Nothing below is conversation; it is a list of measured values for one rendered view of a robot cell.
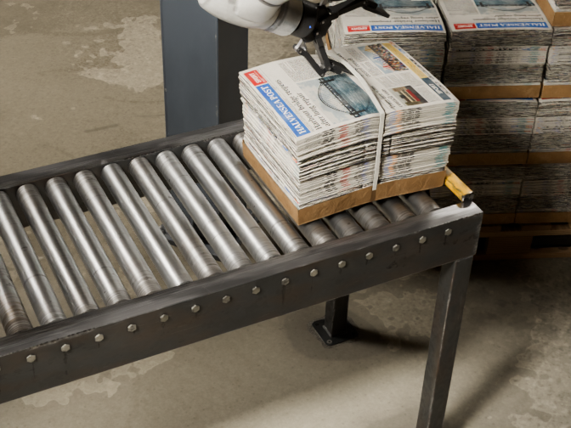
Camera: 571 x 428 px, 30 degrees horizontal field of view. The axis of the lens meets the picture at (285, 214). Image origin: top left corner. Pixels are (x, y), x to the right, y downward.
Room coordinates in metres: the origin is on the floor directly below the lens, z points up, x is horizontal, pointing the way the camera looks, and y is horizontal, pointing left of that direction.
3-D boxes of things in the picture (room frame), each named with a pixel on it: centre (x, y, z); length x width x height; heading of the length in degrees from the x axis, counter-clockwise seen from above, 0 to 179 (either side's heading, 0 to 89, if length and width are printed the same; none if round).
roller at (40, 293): (1.65, 0.53, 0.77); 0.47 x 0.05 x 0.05; 28
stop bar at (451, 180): (2.07, -0.30, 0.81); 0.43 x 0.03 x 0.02; 28
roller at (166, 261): (1.77, 0.30, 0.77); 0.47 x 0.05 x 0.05; 28
